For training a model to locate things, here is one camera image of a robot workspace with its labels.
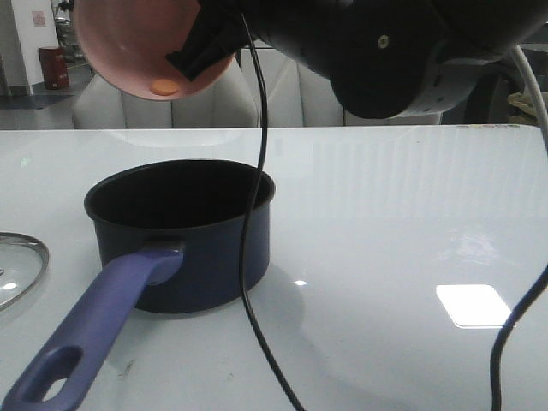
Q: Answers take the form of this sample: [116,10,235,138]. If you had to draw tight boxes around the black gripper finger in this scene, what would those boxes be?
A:
[165,1,251,81]

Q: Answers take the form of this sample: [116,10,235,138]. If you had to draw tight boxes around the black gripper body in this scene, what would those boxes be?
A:
[241,1,547,119]

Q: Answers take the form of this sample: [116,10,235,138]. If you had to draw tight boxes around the orange ham slices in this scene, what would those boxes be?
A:
[150,79,179,96]

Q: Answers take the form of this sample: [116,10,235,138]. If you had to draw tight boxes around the pink bowl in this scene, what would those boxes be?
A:
[73,0,235,101]

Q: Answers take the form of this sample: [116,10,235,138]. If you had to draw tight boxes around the glass lid blue knob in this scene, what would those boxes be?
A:
[1,232,50,312]

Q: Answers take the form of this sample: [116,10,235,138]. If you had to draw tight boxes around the left beige armchair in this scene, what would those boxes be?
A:
[72,62,259,129]

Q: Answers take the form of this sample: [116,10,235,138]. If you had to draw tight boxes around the beige armchair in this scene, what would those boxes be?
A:
[258,48,442,128]
[72,62,259,129]

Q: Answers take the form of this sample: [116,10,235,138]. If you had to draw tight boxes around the right beige armchair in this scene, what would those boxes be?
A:
[258,48,442,128]

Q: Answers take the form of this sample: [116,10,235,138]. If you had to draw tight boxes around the beige cushion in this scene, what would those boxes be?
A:
[507,92,539,126]

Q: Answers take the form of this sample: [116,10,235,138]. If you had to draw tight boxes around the red trash bin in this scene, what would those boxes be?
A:
[39,46,69,90]

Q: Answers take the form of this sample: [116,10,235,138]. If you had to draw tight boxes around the dark blue saucepan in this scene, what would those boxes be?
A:
[2,159,275,410]

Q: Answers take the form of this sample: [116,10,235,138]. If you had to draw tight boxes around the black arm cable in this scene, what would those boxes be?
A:
[237,12,306,411]

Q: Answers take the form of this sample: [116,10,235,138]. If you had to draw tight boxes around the white cable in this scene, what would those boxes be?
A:
[511,45,548,146]

